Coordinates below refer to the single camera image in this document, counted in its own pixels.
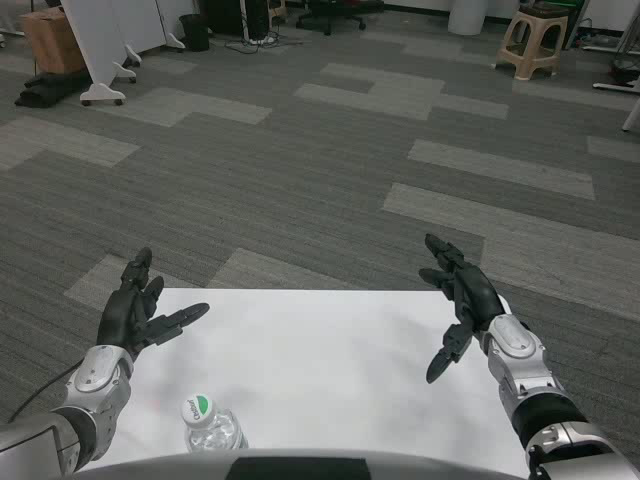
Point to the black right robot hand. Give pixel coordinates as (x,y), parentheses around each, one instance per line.
(475,290)

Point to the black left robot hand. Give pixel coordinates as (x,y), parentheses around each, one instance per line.
(117,320)

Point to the clear water bottle green-white cap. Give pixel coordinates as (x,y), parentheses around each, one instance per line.
(210,430)

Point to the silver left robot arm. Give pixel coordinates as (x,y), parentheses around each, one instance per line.
(95,380)

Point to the white desk leg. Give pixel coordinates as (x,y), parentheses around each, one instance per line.
(632,112)

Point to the black bag on floor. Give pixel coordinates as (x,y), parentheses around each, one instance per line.
(45,87)

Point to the white desk foot bar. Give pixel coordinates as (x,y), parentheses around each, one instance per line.
(617,86)

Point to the white cylindrical bin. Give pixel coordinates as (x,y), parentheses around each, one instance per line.
(465,17)

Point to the beige plastic stool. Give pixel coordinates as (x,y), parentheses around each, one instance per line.
(542,17)

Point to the brown cardboard box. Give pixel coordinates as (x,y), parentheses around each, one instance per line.
(50,40)

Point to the white partition panel on casters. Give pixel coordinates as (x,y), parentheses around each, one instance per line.
(90,30)
(140,20)

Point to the black waste bin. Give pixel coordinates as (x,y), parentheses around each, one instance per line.
(195,32)

